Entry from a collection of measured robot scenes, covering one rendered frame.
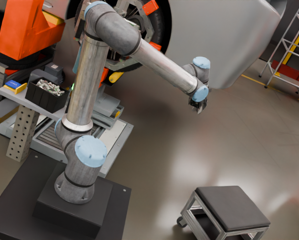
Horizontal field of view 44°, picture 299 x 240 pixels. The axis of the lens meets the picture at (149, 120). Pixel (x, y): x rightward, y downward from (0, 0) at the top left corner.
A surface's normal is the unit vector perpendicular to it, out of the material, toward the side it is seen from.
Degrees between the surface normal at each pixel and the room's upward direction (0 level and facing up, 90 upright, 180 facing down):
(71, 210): 2
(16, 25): 90
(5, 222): 0
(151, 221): 0
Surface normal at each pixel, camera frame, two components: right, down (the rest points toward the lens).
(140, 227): 0.38, -0.82
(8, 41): -0.19, 0.39
